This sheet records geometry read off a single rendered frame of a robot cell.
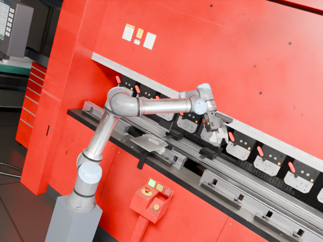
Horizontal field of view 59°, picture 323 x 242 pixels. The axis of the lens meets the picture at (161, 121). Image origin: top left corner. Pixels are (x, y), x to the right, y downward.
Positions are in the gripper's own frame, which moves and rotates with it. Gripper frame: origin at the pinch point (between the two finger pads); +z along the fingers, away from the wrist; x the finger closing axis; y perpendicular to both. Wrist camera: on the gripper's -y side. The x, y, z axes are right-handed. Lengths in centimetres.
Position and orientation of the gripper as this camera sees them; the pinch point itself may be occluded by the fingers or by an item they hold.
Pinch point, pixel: (223, 143)
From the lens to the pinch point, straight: 161.4
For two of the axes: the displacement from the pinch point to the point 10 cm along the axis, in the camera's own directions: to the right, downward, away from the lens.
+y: -9.1, 1.3, -3.9
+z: 2.4, 9.4, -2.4
